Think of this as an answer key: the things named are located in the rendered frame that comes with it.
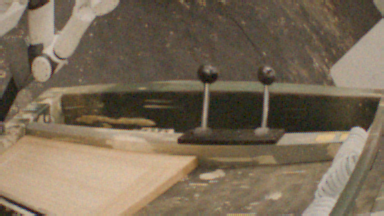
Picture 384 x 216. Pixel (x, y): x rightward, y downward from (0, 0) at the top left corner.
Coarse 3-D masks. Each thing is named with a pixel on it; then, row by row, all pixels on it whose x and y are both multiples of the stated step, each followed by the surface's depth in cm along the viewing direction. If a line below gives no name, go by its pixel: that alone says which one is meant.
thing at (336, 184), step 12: (348, 156) 66; (336, 168) 68; (348, 168) 64; (324, 180) 68; (336, 180) 65; (0, 192) 111; (324, 192) 67; (336, 192) 67; (0, 204) 106; (12, 204) 105; (24, 204) 105
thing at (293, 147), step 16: (32, 128) 162; (48, 128) 159; (64, 128) 157; (80, 128) 155; (96, 128) 153; (96, 144) 148; (112, 144) 146; (128, 144) 143; (144, 144) 141; (160, 144) 139; (176, 144) 138; (288, 144) 126; (304, 144) 124; (320, 144) 122; (336, 144) 120; (208, 160) 135; (224, 160) 134; (240, 160) 132; (256, 160) 131; (272, 160) 129; (288, 160) 127; (304, 160) 125
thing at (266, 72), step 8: (264, 72) 131; (272, 72) 131; (264, 80) 131; (272, 80) 131; (264, 88) 132; (264, 96) 131; (264, 104) 131; (264, 112) 131; (264, 120) 131; (264, 128) 130; (256, 136) 131; (264, 136) 130
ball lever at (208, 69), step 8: (208, 64) 137; (200, 72) 137; (208, 72) 137; (216, 72) 137; (200, 80) 138; (208, 80) 137; (208, 88) 138; (208, 96) 138; (200, 128) 137; (208, 128) 136; (200, 136) 136
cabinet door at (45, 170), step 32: (0, 160) 147; (32, 160) 145; (64, 160) 143; (96, 160) 141; (128, 160) 139; (160, 160) 137; (192, 160) 135; (32, 192) 125; (64, 192) 125; (96, 192) 125; (128, 192) 123; (160, 192) 126
